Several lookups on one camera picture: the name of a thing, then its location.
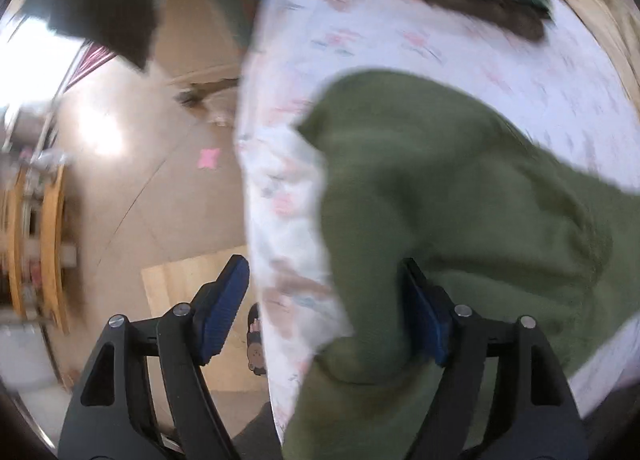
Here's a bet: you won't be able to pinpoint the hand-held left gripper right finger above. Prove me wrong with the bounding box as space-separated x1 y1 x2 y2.
402 259 588 460

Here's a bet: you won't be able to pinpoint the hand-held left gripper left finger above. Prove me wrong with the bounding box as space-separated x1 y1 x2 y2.
57 255 250 460

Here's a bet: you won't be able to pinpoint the green pants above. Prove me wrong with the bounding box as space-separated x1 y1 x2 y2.
282 69 640 460

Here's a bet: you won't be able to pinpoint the pale wooden board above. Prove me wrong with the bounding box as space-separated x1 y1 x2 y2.
141 252 271 391

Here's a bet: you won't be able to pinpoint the pink floor sticker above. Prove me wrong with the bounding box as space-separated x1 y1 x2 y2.
197 147 223 171

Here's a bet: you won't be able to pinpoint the wooden shelf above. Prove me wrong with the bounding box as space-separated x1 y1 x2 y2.
0 160 78 336

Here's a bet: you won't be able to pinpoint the red striped cloth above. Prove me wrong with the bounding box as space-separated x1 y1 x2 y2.
65 40 120 91

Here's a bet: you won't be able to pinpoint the white floral bed sheet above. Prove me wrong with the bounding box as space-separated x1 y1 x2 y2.
234 0 640 421

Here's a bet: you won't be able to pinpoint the black leather jacket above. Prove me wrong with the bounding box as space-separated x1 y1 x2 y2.
30 0 176 68

